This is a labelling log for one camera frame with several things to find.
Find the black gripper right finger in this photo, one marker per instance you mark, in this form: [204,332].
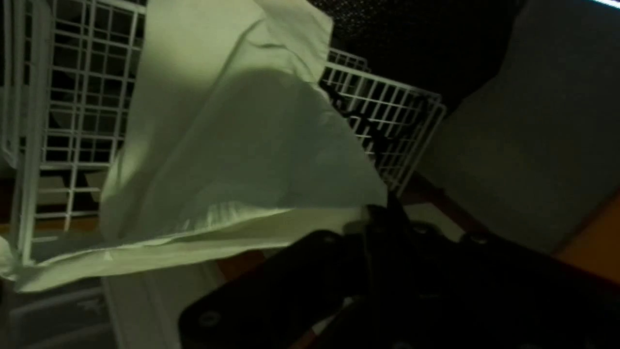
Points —
[490,297]

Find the white cloth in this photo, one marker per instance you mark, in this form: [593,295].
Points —
[239,147]

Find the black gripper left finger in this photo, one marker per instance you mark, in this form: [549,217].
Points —
[277,297]

